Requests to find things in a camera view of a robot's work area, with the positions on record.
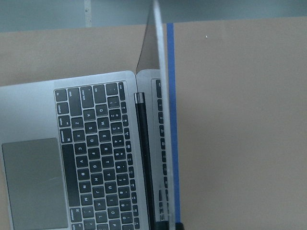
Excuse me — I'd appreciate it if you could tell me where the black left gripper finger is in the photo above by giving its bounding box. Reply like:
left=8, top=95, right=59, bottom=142
left=134, top=92, right=156, bottom=230

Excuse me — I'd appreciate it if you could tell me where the grey laptop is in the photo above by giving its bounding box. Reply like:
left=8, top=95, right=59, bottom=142
left=0, top=0, right=176, bottom=230

